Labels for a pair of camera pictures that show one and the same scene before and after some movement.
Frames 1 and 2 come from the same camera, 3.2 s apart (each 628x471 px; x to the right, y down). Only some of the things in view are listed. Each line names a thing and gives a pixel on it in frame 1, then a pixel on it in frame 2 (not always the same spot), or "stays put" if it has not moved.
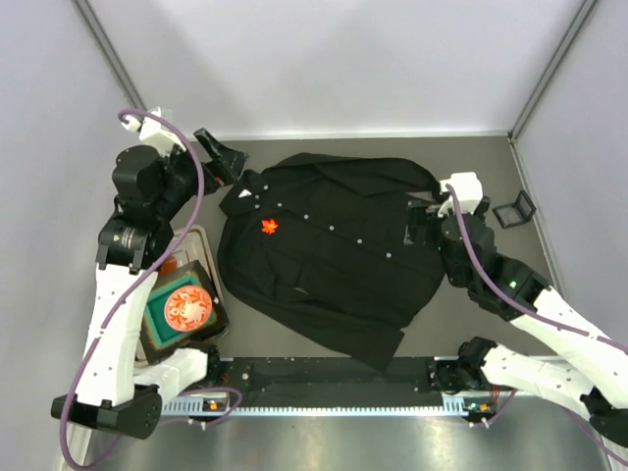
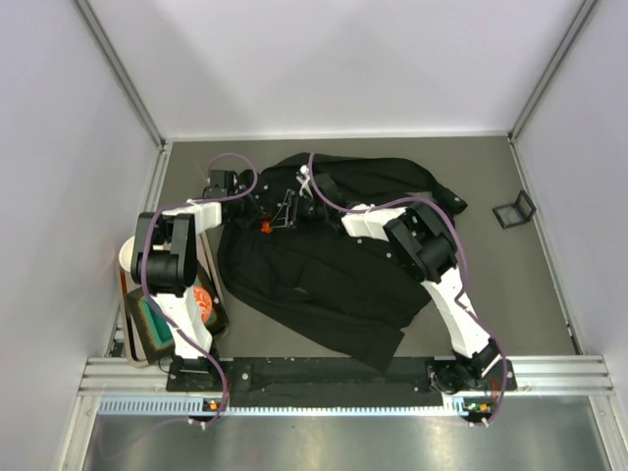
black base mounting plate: (314, 383) stays put
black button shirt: (318, 241) stays put
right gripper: (418, 222) -> (294, 207)
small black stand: (523, 209) stays put
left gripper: (210, 160) -> (253, 206)
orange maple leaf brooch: (269, 226) stays put
